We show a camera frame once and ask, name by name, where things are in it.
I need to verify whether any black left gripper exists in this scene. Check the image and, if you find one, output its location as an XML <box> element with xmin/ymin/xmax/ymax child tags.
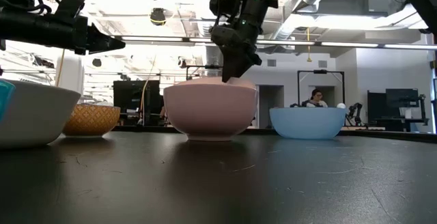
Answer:
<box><xmin>40</xmin><ymin>12</ymin><xmax>126</xmax><ymax>56</ymax></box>

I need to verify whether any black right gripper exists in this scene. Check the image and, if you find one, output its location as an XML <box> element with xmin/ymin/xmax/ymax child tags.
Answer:
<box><xmin>209</xmin><ymin>0</ymin><xmax>279</xmax><ymax>83</ymax></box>

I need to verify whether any orange patterned bowl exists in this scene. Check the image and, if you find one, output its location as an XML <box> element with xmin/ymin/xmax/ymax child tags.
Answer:
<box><xmin>63</xmin><ymin>103</ymin><xmax>121</xmax><ymax>138</ymax></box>

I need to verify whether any light blue bowl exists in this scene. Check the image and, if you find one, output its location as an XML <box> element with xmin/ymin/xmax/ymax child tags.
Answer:
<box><xmin>269</xmin><ymin>107</ymin><xmax>347</xmax><ymax>140</ymax></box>

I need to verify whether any white bowl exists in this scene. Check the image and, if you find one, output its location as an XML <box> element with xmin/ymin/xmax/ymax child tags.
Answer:
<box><xmin>0</xmin><ymin>79</ymin><xmax>82</xmax><ymax>149</ymax></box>

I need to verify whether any ceiling light strip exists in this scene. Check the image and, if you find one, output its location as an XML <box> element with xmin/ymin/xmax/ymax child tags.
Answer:
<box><xmin>120</xmin><ymin>36</ymin><xmax>184</xmax><ymax>42</ymax></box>
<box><xmin>320</xmin><ymin>41</ymin><xmax>380</xmax><ymax>48</ymax></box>

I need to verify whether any person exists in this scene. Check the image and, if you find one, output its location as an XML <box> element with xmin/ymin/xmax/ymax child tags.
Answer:
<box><xmin>305</xmin><ymin>89</ymin><xmax>329</xmax><ymax>109</ymax></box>

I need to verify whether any teal translucent bowl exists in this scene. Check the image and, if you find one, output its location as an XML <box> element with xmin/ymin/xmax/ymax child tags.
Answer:
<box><xmin>0</xmin><ymin>80</ymin><xmax>16</xmax><ymax>122</ymax></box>

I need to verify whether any black computer monitor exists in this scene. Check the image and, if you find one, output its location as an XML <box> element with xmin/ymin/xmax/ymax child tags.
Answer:
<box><xmin>385</xmin><ymin>88</ymin><xmax>419</xmax><ymax>109</ymax></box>

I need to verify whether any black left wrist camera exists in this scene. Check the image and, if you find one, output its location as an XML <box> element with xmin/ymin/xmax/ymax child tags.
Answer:
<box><xmin>53</xmin><ymin>0</ymin><xmax>85</xmax><ymax>18</ymax></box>

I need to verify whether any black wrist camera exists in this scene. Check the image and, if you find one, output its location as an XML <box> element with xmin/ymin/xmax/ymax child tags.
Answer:
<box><xmin>209</xmin><ymin>0</ymin><xmax>240</xmax><ymax>17</ymax></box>
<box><xmin>53</xmin><ymin>0</ymin><xmax>85</xmax><ymax>18</ymax></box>

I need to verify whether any yellow cable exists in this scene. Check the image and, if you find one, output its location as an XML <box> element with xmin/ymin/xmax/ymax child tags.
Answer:
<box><xmin>139</xmin><ymin>52</ymin><xmax>158</xmax><ymax>116</ymax></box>

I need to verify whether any black ceiling dome camera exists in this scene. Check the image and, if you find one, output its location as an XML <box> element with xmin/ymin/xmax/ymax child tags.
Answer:
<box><xmin>150</xmin><ymin>8</ymin><xmax>167</xmax><ymax>27</ymax></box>

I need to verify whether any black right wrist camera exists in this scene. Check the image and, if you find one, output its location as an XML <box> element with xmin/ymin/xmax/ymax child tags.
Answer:
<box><xmin>209</xmin><ymin>0</ymin><xmax>240</xmax><ymax>17</ymax></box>

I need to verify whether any yellow hanging cord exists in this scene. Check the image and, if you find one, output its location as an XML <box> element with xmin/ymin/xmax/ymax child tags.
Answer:
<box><xmin>305</xmin><ymin>27</ymin><xmax>313</xmax><ymax>63</ymax></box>

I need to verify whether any black metal frame stand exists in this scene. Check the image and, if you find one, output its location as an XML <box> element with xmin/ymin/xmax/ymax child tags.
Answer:
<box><xmin>296</xmin><ymin>69</ymin><xmax>346</xmax><ymax>108</ymax></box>

